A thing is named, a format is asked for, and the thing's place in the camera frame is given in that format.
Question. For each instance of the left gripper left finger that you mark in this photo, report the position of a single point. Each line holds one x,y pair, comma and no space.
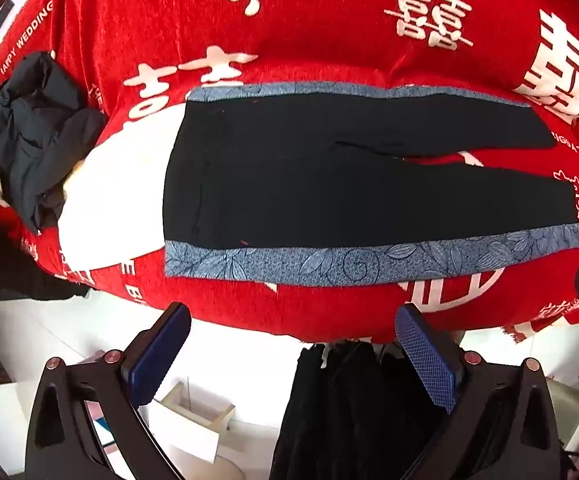
62,442

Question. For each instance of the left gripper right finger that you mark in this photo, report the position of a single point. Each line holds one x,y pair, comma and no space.
501,423

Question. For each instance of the black pants with blue trim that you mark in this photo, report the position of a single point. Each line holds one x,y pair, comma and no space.
315,184

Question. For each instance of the white cardboard box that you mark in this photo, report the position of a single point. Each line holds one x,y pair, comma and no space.
190,420

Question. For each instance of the black jacket pile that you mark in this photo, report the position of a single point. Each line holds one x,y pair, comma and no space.
46,127

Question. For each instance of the red wedding bed blanket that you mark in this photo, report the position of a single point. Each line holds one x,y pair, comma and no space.
137,61

